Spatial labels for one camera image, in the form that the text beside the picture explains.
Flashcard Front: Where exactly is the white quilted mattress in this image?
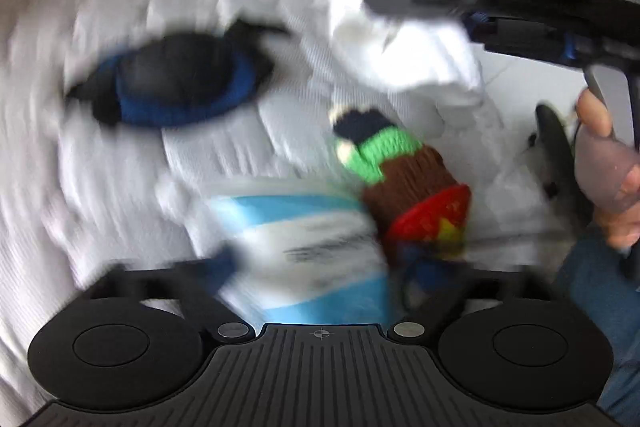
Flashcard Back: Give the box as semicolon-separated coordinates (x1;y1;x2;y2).
0;0;566;408

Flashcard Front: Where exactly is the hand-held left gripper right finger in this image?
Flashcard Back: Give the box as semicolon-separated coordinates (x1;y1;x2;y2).
387;248;556;344

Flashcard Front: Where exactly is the white paper towel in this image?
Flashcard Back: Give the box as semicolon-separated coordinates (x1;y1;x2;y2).
327;0;487;106

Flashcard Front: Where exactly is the multicoloured striped knit sock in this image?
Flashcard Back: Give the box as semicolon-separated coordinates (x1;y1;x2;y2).
331;106;474;264

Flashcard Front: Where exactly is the blue white plastic packet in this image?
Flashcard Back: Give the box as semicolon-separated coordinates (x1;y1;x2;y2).
192;189;393;327

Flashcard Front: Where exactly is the person's leg in jeans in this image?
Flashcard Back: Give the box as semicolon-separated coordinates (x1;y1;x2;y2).
549;224;640;414

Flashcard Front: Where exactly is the dark blue black garment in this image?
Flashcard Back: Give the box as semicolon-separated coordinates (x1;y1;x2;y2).
64;18;291;128

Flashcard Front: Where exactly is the person's right hand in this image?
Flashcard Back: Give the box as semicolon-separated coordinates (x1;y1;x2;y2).
572;88;640;254

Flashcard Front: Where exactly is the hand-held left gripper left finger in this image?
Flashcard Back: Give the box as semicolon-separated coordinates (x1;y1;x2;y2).
84;247;253;344

